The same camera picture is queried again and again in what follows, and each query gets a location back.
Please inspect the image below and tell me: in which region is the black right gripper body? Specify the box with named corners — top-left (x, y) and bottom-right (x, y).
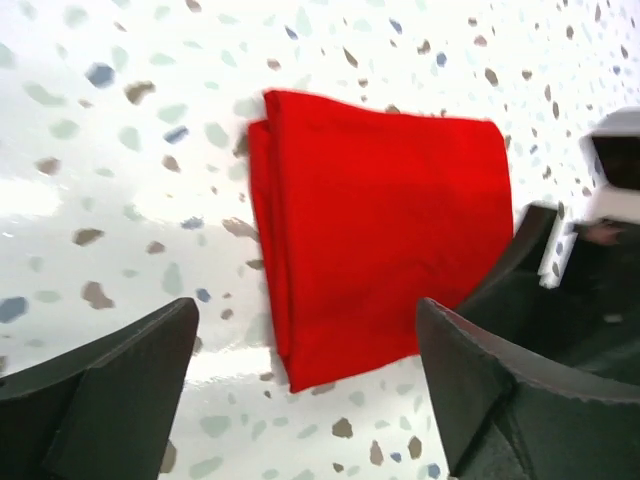
top-left (539, 219), bottom-right (639, 380)

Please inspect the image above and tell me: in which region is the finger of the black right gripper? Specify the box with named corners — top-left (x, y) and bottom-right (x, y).
top-left (455, 204), bottom-right (570, 360)

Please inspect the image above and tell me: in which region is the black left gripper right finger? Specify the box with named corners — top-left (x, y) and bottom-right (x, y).
top-left (416, 298), bottom-right (639, 479)

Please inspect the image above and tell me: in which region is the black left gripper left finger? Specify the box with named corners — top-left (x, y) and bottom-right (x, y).
top-left (1, 298), bottom-right (199, 480)

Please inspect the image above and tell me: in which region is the bright red t-shirt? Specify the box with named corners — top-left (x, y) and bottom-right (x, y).
top-left (248, 90), bottom-right (514, 393)

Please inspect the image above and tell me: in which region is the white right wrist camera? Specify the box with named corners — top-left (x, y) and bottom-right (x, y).
top-left (541, 107), bottom-right (639, 288)

